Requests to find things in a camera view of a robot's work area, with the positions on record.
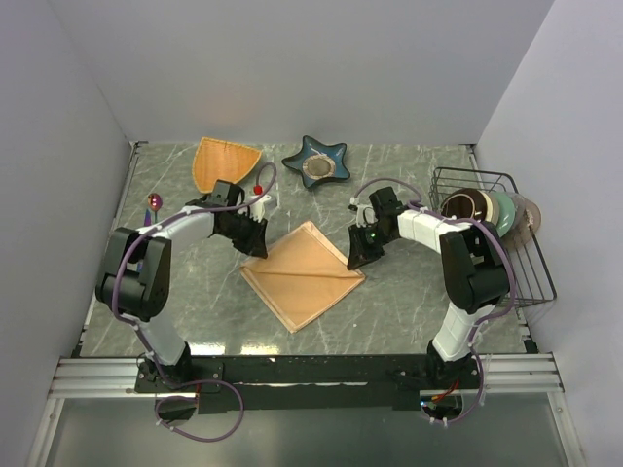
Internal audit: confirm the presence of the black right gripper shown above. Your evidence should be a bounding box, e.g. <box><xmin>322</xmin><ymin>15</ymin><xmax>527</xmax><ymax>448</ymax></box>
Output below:
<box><xmin>348</xmin><ymin>222</ymin><xmax>397</xmax><ymax>269</ymax></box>

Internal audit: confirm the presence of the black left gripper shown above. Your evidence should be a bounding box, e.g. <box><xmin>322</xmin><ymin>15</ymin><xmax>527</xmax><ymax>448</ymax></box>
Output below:
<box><xmin>219</xmin><ymin>211</ymin><xmax>269</xmax><ymax>259</ymax></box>

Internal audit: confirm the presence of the peach satin napkin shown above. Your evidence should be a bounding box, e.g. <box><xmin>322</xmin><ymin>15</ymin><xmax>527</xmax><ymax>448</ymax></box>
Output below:
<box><xmin>240</xmin><ymin>221</ymin><xmax>365</xmax><ymax>334</ymax></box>

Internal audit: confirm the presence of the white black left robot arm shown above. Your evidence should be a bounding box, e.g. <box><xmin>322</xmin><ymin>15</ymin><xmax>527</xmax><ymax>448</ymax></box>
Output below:
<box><xmin>95</xmin><ymin>180</ymin><xmax>274</xmax><ymax>391</ymax></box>

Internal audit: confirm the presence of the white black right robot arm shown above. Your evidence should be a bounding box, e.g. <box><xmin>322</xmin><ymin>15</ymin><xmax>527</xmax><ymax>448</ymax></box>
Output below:
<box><xmin>347</xmin><ymin>187</ymin><xmax>516</xmax><ymax>388</ymax></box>

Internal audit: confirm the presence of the orange woven shield tray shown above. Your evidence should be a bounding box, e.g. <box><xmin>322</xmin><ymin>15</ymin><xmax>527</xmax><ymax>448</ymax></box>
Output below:
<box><xmin>192</xmin><ymin>137</ymin><xmax>262</xmax><ymax>194</ymax></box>

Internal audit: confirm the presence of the blue star-shaped dish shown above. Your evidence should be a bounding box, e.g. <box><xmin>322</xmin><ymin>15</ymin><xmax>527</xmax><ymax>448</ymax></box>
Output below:
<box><xmin>281</xmin><ymin>135</ymin><xmax>350</xmax><ymax>190</ymax></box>

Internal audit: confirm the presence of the iridescent spoon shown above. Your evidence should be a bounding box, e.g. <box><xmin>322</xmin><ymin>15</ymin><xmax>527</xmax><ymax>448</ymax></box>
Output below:
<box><xmin>148</xmin><ymin>193</ymin><xmax>163</xmax><ymax>224</ymax></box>

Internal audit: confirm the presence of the brown bowl in rack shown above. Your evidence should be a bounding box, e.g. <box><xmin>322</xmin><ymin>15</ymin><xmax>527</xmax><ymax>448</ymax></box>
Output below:
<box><xmin>440</xmin><ymin>188</ymin><xmax>498</xmax><ymax>224</ymax></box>

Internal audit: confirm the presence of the green plate in rack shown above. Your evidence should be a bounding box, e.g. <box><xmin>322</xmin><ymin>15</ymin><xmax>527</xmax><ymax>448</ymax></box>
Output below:
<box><xmin>489</xmin><ymin>191</ymin><xmax>516</xmax><ymax>237</ymax></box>

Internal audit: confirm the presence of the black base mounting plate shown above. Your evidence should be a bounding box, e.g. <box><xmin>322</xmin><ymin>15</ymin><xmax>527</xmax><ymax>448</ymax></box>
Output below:
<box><xmin>134</xmin><ymin>354</ymin><xmax>480</xmax><ymax>414</ymax></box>

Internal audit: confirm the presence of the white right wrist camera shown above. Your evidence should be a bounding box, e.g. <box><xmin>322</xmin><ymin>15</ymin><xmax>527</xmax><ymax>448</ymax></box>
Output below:
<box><xmin>348</xmin><ymin>197</ymin><xmax>377</xmax><ymax>228</ymax></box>

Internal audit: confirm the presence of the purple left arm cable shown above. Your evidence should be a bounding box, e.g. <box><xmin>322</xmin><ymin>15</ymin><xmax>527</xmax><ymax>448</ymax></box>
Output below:
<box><xmin>111</xmin><ymin>162</ymin><xmax>278</xmax><ymax>444</ymax></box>

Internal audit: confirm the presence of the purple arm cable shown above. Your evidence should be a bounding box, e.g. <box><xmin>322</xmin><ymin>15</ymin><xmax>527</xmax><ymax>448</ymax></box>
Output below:
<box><xmin>111</xmin><ymin>162</ymin><xmax>278</xmax><ymax>444</ymax></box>
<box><xmin>350</xmin><ymin>177</ymin><xmax>517</xmax><ymax>425</ymax></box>

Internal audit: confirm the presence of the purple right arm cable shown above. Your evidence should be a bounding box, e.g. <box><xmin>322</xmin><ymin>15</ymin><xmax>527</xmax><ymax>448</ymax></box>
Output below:
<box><xmin>350</xmin><ymin>177</ymin><xmax>517</xmax><ymax>425</ymax></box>

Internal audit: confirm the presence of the black wire dish rack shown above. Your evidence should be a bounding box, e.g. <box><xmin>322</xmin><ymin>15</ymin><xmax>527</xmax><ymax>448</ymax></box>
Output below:
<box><xmin>429</xmin><ymin>166</ymin><xmax>558</xmax><ymax>307</ymax></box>

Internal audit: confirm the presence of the aluminium frame rail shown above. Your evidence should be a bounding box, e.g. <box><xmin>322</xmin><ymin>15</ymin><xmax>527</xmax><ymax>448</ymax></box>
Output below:
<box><xmin>26</xmin><ymin>353</ymin><xmax>587</xmax><ymax>466</ymax></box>

